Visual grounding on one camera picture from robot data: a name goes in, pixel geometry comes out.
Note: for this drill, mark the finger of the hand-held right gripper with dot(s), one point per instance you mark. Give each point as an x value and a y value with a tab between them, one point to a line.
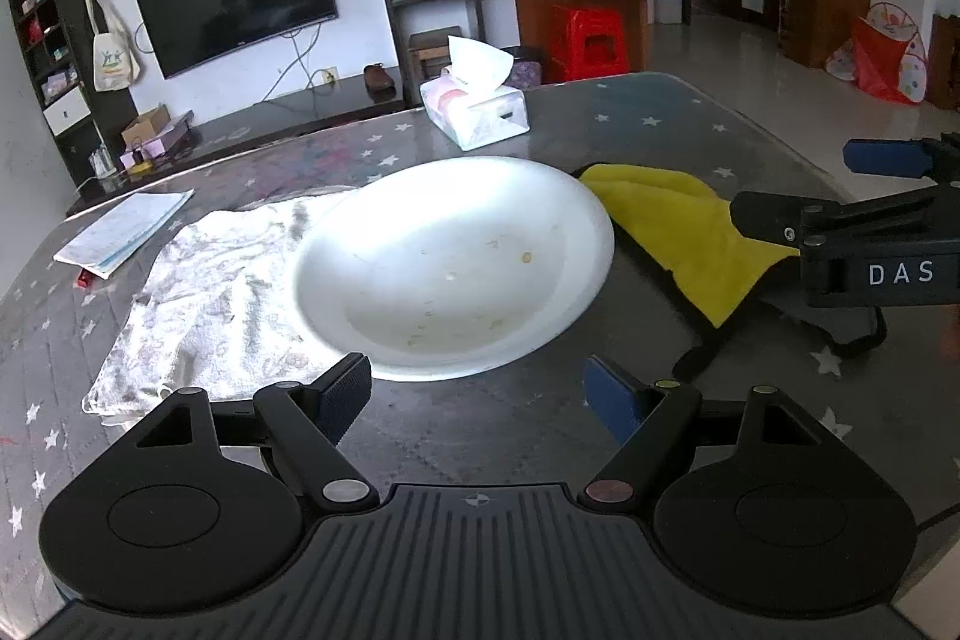
765	216
885	158

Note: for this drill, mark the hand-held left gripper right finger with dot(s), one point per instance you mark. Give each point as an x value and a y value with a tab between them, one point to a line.
607	400

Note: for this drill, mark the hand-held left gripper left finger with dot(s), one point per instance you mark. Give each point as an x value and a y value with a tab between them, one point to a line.
345	396

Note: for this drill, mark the yellow cleaning cloth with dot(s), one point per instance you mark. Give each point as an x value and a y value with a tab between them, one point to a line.
675	220

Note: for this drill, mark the white plate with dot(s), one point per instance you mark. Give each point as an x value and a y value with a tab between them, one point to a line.
450	265

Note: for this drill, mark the red and white play tent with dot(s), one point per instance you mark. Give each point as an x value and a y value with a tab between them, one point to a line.
877	55

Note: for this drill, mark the white patterned towel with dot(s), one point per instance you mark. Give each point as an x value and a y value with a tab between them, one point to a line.
210	302

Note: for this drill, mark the red plastic stool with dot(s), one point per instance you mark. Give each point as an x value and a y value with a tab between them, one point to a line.
592	40

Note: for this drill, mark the paper booklet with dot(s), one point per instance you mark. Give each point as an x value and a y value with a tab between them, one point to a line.
120	231

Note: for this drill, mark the dark patterned bin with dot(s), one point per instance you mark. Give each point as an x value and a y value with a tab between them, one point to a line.
525	74

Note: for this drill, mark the red marker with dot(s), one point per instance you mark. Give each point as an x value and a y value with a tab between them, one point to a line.
84	278

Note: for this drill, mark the dark television bench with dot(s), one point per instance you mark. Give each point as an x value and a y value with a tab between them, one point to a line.
300	108

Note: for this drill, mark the tissue box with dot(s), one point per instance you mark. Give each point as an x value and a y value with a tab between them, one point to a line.
480	115

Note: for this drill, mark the purple box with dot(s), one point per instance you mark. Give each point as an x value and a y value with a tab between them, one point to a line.
169	139

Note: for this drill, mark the brown wooden counter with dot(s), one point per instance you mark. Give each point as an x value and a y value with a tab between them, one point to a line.
536	3

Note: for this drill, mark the brown shoe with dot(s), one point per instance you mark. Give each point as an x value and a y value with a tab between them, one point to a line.
379	78

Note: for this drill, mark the clear pen cup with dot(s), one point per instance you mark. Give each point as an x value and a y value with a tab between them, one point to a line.
103	164

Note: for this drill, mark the cardboard box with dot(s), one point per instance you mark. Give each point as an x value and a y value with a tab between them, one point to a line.
146	123

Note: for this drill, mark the wooden stool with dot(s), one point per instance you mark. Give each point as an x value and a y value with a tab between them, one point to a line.
427	51

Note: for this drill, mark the dark shelf unit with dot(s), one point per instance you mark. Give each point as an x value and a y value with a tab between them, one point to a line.
67	111

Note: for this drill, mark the cream tote bag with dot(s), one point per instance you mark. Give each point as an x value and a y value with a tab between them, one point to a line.
115	59

